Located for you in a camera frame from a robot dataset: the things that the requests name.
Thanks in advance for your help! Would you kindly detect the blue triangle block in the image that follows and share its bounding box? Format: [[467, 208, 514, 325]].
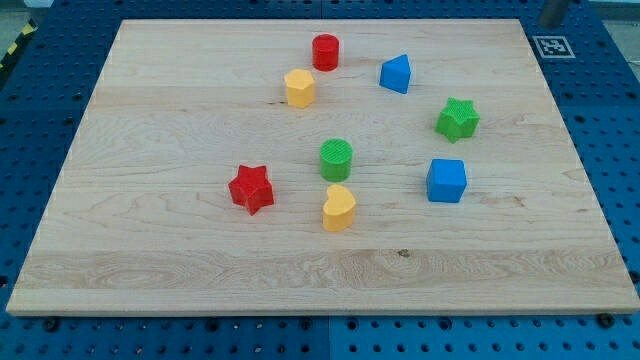
[[379, 54, 411, 94]]

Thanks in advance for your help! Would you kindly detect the large wooden board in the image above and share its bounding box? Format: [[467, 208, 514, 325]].
[[7, 19, 639, 316]]

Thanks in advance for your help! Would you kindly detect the red star block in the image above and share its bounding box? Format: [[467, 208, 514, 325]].
[[228, 165, 275, 216]]

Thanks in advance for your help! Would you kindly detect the green star block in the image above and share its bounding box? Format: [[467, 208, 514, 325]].
[[435, 97, 480, 143]]

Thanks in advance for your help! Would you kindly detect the yellow heart block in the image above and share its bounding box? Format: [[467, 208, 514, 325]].
[[322, 184, 357, 232]]

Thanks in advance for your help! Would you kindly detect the green cylinder block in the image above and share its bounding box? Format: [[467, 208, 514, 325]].
[[320, 138, 353, 182]]

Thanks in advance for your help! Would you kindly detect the white fiducial marker tag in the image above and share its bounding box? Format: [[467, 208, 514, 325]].
[[532, 35, 575, 59]]

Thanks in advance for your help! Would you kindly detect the red cylinder block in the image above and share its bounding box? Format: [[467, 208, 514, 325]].
[[312, 34, 340, 72]]

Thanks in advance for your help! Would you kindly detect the blue cube block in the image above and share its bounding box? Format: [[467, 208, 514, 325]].
[[426, 158, 467, 203]]

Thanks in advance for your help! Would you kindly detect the yellow pentagon block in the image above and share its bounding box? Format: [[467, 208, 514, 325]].
[[284, 69, 315, 108]]

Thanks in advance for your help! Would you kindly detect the black yellow hazard tape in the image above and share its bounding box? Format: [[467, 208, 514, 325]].
[[1, 18, 38, 76]]

